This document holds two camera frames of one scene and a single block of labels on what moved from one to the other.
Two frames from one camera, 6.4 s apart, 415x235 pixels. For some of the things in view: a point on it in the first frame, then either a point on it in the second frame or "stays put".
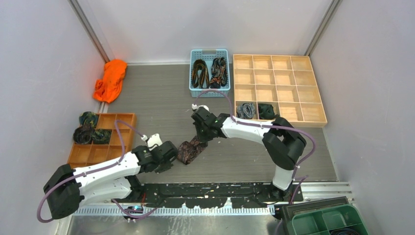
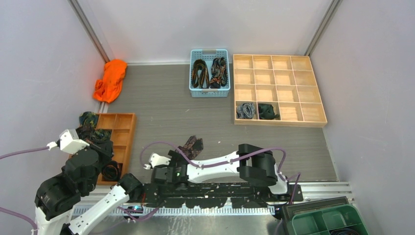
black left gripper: (166, 166) to (106, 148)
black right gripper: (202, 139) to (173, 161)
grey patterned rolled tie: (245, 110) stays put
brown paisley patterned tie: (188, 151) stays put
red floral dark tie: (219, 72) stays put
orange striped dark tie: (200, 74) stays put
